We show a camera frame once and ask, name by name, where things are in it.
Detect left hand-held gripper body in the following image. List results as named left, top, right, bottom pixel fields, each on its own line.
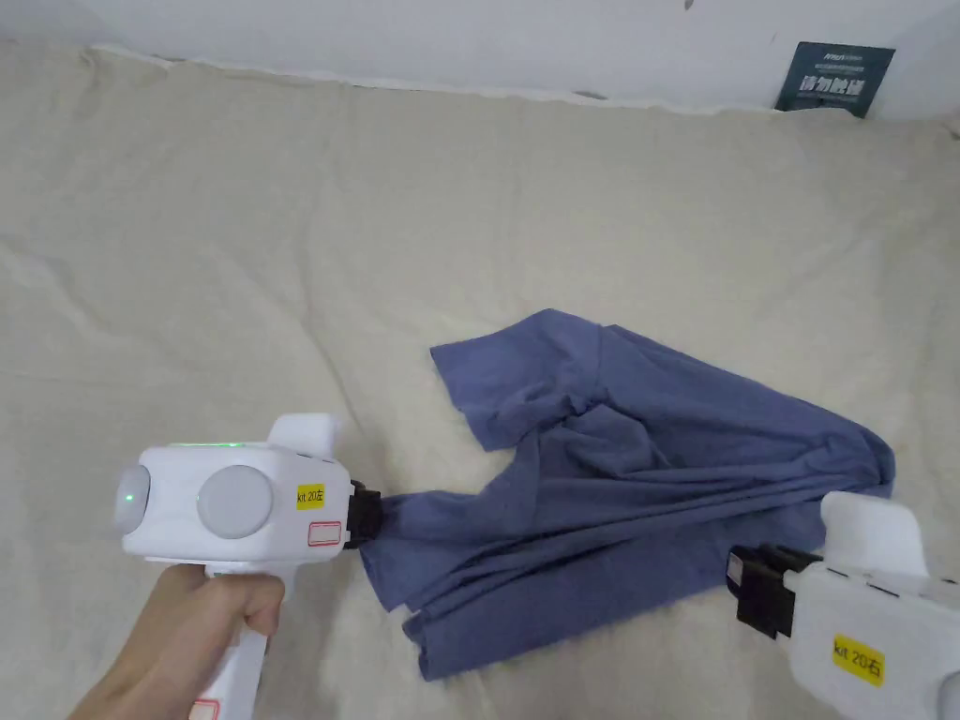
left=109, top=413, right=383, bottom=720

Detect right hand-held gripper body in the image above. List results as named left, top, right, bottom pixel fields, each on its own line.
left=728, top=490, right=960, bottom=720

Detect blue shirt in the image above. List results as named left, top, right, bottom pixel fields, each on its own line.
left=358, top=307, right=898, bottom=683

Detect person's left hand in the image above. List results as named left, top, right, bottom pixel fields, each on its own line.
left=68, top=561, right=288, bottom=720

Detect bed with beige sheet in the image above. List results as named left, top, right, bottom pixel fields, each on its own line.
left=0, top=38, right=960, bottom=720

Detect dark green card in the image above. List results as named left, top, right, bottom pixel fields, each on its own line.
left=773, top=40, right=897, bottom=121

